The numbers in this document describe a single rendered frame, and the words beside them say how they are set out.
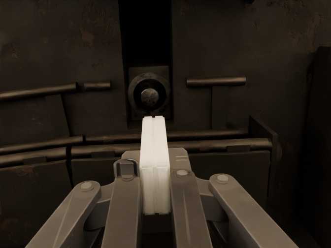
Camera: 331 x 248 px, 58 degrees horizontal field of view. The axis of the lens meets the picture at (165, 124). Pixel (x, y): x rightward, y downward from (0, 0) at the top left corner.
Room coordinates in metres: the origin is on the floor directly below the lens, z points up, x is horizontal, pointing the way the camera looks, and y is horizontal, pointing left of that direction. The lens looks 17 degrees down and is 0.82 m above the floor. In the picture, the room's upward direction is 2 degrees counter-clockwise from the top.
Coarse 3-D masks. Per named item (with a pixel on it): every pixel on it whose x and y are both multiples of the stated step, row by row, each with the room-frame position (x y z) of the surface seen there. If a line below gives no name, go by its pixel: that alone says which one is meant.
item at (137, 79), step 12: (144, 60) 0.48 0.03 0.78; (156, 60) 0.48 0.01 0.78; (132, 72) 0.39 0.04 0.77; (144, 72) 0.40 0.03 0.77; (156, 72) 0.40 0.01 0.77; (168, 72) 0.40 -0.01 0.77; (132, 84) 0.39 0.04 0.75; (168, 84) 0.39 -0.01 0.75; (132, 96) 0.39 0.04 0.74; (168, 96) 0.39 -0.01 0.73; (132, 108) 0.40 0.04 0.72; (168, 108) 0.40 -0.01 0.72; (132, 120) 0.40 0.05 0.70
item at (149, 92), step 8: (144, 80) 0.39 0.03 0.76; (152, 80) 0.39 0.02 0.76; (136, 88) 0.39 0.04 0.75; (144, 88) 0.38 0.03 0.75; (152, 88) 0.38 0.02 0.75; (160, 88) 0.38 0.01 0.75; (136, 96) 0.38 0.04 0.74; (144, 96) 0.37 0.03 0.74; (152, 96) 0.37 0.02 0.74; (160, 96) 0.38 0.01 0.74; (144, 104) 0.37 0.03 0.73; (152, 104) 0.37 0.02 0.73; (160, 104) 0.39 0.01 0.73
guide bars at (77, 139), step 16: (192, 80) 0.35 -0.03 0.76; (208, 80) 0.35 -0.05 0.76; (224, 80) 0.35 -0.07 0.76; (240, 80) 0.35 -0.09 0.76; (0, 96) 0.34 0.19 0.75; (16, 96) 0.34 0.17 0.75; (32, 96) 0.35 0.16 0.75; (48, 96) 0.35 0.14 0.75; (224, 96) 0.35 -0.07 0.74; (64, 112) 0.35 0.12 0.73; (224, 112) 0.35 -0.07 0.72; (64, 128) 0.35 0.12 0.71; (224, 128) 0.35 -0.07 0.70; (240, 128) 0.34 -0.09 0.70; (16, 144) 0.33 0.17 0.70; (32, 144) 0.33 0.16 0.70; (48, 144) 0.32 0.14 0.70; (64, 144) 0.32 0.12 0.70; (80, 144) 0.33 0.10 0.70; (96, 144) 0.33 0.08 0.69
